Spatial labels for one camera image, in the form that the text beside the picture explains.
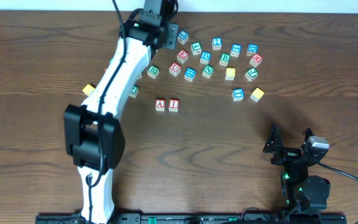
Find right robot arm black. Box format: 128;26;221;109
263;124;331;213

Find green N block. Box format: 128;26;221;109
202;65;214;78

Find blue D block middle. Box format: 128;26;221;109
200;51;211;65

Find blue T block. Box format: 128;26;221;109
232;88;244;101

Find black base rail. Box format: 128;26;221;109
35;207;347;224

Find yellow K block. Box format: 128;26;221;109
250;88;265;102

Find blue D block right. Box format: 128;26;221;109
246;44;258;57

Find red A block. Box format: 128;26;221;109
155;99;165;111

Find yellow block under gripper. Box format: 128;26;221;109
82;83;95;96

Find red E block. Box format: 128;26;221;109
177;49;189;63

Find green B block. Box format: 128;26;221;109
219;53;231;67

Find red U block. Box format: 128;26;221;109
168;62;181;77

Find green R block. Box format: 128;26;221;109
147;65;160;79

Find blue question mark block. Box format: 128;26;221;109
212;37;223;50

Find blue L block top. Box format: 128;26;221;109
177;30;189;45

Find red M block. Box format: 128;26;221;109
249;54;263;68

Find blue S block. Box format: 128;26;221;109
230;44;242;57

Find green Z block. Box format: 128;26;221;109
129;85;139;98

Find green 4 block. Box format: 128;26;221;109
191;42;202;55

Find blue H block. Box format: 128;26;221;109
184;67;196;82

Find red I block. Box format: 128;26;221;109
168;99;180;112

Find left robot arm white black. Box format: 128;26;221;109
63;1;178;223

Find blue d block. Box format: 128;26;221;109
200;51;211;65
246;44;258;57

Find green J block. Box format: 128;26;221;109
245;68;259;82

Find yellow C block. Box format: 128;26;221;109
225;68;236;80

